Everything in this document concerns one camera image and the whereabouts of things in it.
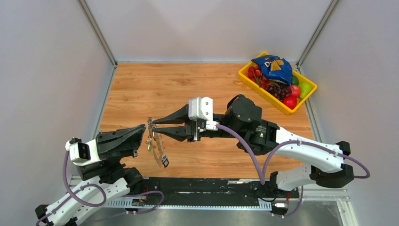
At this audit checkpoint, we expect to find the red peach fruit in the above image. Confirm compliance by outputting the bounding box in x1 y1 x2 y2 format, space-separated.
290 85 301 98

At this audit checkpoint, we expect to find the purple grape bunch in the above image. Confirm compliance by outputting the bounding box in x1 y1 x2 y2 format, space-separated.
265 83 292 102

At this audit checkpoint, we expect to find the blue chips bag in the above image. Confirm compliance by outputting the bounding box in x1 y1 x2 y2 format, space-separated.
251 55 293 85

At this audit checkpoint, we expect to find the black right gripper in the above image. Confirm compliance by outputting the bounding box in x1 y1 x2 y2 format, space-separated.
152 103 242 142

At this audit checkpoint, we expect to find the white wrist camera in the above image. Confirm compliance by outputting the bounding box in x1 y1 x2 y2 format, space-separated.
188 97 219 130
65 137 101 166

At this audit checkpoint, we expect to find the red apple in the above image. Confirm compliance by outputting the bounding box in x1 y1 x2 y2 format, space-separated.
283 96 298 110

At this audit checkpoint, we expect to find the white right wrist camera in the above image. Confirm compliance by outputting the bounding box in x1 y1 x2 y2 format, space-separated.
188 97 219 130

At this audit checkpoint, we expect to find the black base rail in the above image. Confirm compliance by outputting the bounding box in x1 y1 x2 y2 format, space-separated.
105 177 300 211

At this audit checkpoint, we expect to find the green apple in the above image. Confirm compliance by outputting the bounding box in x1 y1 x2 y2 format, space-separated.
298 82 313 99

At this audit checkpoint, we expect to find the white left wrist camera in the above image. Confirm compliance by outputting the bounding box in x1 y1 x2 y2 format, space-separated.
65 137 101 166

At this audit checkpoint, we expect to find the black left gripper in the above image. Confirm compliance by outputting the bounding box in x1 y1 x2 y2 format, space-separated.
97 123 147 166

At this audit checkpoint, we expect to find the metal key organizer ring plate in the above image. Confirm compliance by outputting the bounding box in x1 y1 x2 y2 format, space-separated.
146 117 165 167

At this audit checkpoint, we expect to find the yellow plastic bin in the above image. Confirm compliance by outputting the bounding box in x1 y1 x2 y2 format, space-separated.
238 52 318 115

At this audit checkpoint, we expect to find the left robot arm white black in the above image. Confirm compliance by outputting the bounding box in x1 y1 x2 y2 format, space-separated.
35 124 146 226

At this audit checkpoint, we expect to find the red cherries bunch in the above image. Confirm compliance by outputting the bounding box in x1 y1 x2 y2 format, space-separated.
247 65 271 89

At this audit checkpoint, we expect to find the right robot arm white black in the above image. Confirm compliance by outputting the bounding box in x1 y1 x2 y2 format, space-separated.
153 94 355 197

